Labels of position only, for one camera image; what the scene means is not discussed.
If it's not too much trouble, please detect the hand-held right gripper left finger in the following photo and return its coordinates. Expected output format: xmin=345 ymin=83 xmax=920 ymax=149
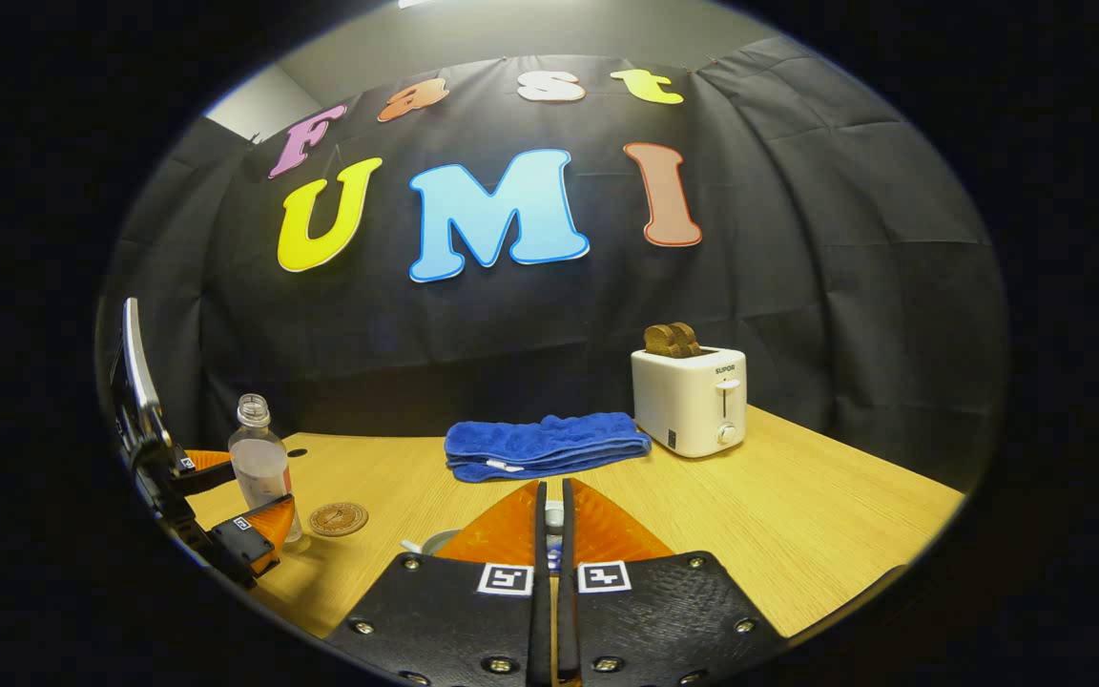
xmin=325 ymin=480 xmax=550 ymax=687

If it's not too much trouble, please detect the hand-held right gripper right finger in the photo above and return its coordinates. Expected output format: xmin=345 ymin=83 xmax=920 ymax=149
xmin=557 ymin=477 xmax=789 ymax=687

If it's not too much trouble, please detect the clear plastic water bottle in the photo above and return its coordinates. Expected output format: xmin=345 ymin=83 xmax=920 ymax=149
xmin=227 ymin=393 xmax=303 ymax=545

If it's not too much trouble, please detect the round brown coaster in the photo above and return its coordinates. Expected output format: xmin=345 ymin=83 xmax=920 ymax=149
xmin=308 ymin=502 xmax=370 ymax=538

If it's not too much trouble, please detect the white blue-patterned teacup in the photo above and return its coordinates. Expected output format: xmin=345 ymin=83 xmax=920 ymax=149
xmin=400 ymin=528 xmax=565 ymax=573

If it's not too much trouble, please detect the folded blue towel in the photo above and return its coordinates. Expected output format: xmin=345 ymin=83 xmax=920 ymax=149
xmin=444 ymin=412 xmax=653 ymax=484

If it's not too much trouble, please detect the white toaster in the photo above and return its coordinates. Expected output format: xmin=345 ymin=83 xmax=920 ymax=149
xmin=631 ymin=345 xmax=749 ymax=460

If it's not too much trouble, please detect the black backdrop cloth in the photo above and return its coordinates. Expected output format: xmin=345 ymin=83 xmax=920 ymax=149
xmin=96 ymin=36 xmax=1010 ymax=497

